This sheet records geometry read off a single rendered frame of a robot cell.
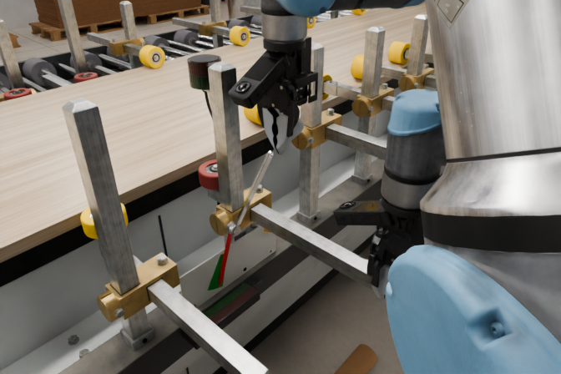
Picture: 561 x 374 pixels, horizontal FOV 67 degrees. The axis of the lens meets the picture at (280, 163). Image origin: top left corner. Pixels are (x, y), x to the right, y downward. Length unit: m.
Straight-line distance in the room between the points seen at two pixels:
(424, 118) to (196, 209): 0.71
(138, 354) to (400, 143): 0.59
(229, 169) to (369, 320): 1.17
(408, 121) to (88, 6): 6.58
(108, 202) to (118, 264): 0.12
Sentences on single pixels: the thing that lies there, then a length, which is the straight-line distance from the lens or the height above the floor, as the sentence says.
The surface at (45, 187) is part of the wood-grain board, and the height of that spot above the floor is 0.90.
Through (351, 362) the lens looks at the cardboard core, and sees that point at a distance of 1.61.
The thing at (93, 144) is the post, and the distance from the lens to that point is 0.64.
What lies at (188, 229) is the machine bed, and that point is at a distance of 1.13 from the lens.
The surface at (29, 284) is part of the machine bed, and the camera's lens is 0.98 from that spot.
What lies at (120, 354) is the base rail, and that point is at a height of 0.70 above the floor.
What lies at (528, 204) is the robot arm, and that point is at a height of 1.29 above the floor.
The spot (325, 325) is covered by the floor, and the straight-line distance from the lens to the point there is 1.80.
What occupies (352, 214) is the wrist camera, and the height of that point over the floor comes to 0.97.
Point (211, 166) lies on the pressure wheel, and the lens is 0.97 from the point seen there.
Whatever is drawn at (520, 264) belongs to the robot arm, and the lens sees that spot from 0.18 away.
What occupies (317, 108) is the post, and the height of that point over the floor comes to 1.01.
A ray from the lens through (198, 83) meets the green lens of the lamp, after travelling 0.78.
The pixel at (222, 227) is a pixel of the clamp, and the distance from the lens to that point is 0.87.
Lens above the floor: 1.37
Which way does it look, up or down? 29 degrees down
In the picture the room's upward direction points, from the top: 1 degrees counter-clockwise
